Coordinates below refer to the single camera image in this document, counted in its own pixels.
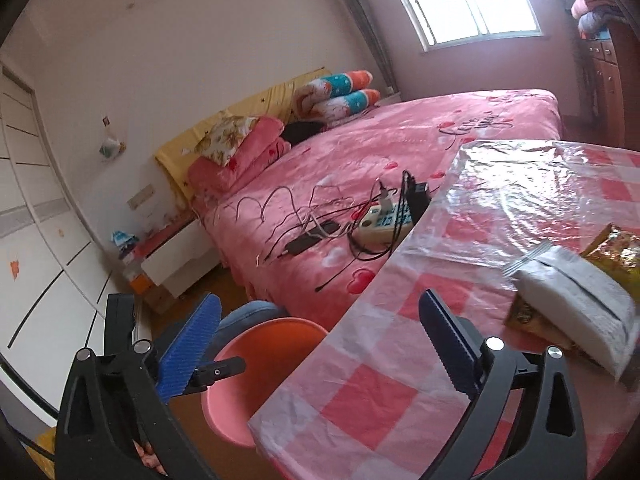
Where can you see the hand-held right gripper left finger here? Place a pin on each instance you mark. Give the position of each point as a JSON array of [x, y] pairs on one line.
[[192, 350]]

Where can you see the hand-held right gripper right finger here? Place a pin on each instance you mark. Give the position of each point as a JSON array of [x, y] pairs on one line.
[[450, 345]]

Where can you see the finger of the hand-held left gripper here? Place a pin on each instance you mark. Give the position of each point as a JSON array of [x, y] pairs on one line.
[[220, 373]]

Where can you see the brown and gold sachet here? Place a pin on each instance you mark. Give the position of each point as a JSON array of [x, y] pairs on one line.
[[525, 317]]

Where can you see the white printed packet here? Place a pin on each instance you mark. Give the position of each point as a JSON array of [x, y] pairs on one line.
[[575, 300]]

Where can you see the yellow snack packet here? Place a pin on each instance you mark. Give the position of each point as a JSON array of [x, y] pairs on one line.
[[617, 250]]

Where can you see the orange box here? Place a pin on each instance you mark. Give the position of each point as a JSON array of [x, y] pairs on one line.
[[142, 284]]

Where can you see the person's blue jeans leg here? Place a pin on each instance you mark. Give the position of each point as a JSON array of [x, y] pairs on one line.
[[250, 312]]

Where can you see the white nightstand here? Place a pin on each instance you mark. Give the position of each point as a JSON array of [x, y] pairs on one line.
[[175, 265]]

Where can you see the blue and white packet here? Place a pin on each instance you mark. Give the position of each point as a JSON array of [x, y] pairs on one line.
[[122, 240]]

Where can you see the white wardrobe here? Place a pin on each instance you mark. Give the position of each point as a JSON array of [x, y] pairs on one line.
[[40, 240]]

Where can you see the white power strip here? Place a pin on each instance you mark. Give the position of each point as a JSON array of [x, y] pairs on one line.
[[380, 222]]

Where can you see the black power adapter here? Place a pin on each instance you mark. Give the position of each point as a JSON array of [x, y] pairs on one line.
[[417, 200]]

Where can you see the white plug charger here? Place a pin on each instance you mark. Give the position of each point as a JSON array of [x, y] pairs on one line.
[[386, 197]]

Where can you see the black flat device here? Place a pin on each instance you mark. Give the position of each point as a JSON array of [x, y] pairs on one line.
[[310, 237]]

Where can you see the hanging plastic bag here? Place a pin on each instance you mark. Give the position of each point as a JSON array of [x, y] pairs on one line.
[[110, 150]]

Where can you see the yellow headboard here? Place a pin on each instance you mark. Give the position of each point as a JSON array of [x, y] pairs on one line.
[[200, 135]]

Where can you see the floral pillow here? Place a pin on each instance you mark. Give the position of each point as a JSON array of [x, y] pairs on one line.
[[225, 135]]

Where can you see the stacked pink pillows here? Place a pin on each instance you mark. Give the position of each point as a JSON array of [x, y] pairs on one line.
[[260, 145]]

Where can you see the bed with pink cover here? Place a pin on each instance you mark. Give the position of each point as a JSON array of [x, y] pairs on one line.
[[400, 130]]

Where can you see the black cloth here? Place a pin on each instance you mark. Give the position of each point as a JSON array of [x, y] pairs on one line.
[[300, 132]]

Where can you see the cartoon print folded quilt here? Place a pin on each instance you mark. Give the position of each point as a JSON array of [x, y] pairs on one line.
[[345, 95]]

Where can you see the wooden cabinet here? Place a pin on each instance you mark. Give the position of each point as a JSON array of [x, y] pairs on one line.
[[607, 85]]

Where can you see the grey plaid curtain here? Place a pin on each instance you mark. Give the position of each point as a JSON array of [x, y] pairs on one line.
[[370, 35]]

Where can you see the window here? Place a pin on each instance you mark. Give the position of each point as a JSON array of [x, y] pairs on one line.
[[475, 0]]

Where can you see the folded blankets pile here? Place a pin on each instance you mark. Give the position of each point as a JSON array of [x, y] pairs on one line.
[[595, 10]]

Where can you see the wall socket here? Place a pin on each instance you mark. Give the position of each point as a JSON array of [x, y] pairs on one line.
[[140, 197]]

